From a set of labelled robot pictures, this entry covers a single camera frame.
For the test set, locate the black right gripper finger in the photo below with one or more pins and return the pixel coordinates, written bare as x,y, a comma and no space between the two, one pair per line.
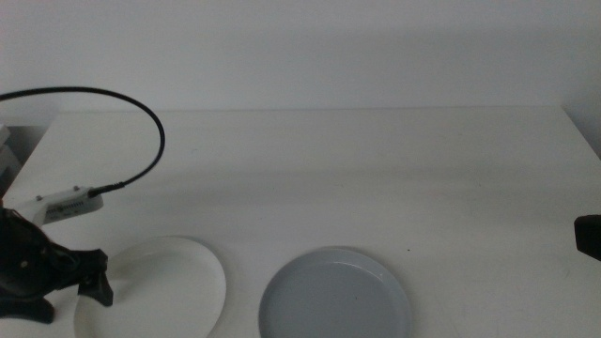
590,237

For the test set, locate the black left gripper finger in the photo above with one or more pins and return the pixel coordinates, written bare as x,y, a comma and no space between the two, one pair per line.
96,281
26,310

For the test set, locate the white shallow bowl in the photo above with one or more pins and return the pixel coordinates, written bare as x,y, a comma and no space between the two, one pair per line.
164,291

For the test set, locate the grey shallow bowl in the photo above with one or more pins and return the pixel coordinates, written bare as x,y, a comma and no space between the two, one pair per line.
333,300

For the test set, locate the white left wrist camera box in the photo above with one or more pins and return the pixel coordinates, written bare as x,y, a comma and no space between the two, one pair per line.
66,204

